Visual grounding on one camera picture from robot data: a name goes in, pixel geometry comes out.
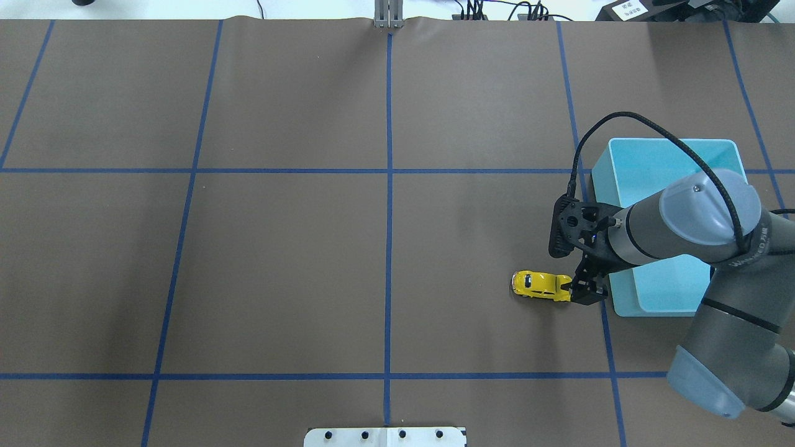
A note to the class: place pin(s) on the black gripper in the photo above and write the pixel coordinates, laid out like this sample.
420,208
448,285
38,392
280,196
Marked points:
590,268

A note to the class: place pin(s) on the yellow beetle toy car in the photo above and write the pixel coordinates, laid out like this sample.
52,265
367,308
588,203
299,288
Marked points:
547,286

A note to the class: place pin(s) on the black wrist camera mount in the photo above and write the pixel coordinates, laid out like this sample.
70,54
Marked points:
581,225

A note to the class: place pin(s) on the light blue plastic bin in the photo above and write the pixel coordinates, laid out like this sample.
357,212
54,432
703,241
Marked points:
629,170

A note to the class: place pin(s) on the aluminium frame post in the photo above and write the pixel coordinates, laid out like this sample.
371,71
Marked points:
389,14

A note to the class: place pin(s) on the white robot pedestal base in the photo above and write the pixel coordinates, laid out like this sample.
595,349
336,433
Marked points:
386,436

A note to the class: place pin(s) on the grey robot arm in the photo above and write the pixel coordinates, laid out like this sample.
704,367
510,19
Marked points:
730,359

